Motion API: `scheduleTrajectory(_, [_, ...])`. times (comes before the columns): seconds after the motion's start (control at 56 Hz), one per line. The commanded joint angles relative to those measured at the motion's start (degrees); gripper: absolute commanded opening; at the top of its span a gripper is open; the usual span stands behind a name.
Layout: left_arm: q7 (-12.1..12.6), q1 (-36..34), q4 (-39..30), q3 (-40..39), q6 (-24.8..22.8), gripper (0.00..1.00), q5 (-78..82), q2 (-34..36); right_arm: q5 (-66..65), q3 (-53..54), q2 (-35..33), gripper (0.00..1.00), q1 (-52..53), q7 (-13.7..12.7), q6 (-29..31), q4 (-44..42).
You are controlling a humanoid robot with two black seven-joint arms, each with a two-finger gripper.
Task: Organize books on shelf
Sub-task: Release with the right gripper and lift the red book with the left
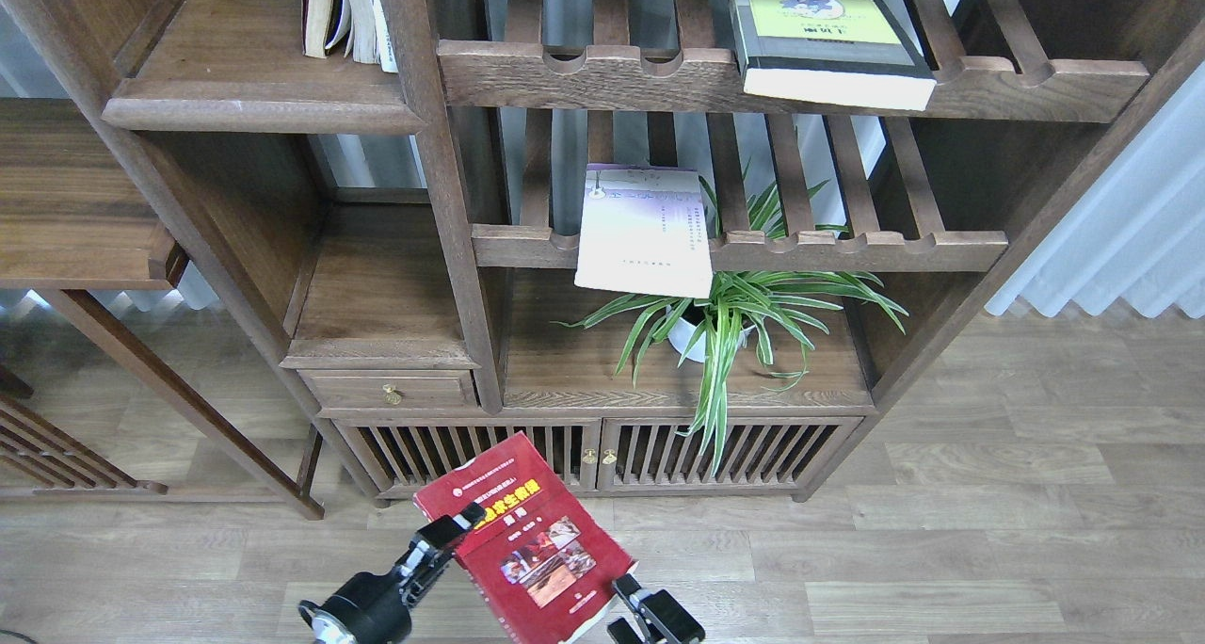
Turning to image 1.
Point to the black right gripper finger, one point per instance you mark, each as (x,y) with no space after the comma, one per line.
(623,632)
(659,617)

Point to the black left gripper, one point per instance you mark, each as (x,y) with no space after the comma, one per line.
(371,608)

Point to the red book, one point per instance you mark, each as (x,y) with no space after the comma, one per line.
(543,565)

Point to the upright white books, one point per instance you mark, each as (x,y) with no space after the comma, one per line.
(368,39)

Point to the brass drawer knob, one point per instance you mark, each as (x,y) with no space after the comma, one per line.
(390,395)

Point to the white plant pot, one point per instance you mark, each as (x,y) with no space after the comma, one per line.
(706,333)

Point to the spider plant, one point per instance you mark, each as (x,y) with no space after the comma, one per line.
(740,301)

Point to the pale lavender book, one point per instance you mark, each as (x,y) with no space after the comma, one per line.
(644,231)

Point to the dark wooden bookshelf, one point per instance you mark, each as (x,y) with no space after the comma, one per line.
(368,228)

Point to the upright beige book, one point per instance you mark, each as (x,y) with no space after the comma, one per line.
(320,18)

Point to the yellow and grey thick book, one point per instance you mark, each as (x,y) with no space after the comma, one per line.
(838,52)

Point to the white curtain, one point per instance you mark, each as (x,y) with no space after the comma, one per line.
(1137,235)

